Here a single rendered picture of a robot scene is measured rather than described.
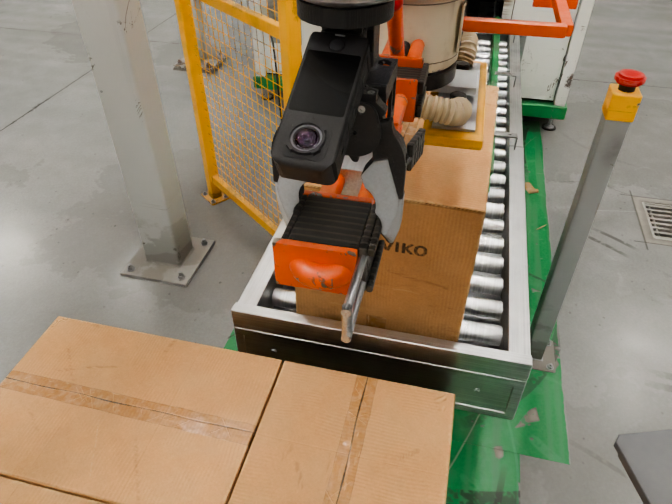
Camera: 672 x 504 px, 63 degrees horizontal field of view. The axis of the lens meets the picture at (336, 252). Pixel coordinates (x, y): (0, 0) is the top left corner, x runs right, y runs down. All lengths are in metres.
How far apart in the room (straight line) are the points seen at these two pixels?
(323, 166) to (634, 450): 0.81
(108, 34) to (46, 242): 1.15
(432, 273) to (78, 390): 0.82
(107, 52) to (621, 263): 2.17
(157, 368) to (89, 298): 1.11
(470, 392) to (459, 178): 0.51
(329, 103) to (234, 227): 2.24
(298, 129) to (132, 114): 1.71
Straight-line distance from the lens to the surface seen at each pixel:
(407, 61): 0.82
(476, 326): 1.41
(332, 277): 0.46
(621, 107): 1.56
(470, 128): 0.94
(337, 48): 0.42
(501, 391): 1.36
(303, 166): 0.37
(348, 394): 1.25
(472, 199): 1.11
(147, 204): 2.28
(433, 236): 1.13
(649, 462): 1.05
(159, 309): 2.28
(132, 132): 2.12
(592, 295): 2.46
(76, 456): 1.28
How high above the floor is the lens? 1.56
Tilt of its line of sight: 40 degrees down
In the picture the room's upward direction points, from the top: straight up
